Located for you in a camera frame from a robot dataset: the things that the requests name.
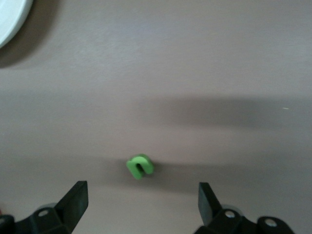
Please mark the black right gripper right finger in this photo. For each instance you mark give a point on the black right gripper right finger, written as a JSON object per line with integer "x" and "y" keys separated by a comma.
{"x": 219, "y": 219}

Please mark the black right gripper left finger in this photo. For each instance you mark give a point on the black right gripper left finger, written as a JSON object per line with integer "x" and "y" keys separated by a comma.
{"x": 61, "y": 214}

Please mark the green letter n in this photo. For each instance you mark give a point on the green letter n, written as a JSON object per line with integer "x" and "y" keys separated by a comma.
{"x": 132, "y": 168}

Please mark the beige plate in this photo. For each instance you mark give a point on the beige plate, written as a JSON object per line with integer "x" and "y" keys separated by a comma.
{"x": 11, "y": 17}

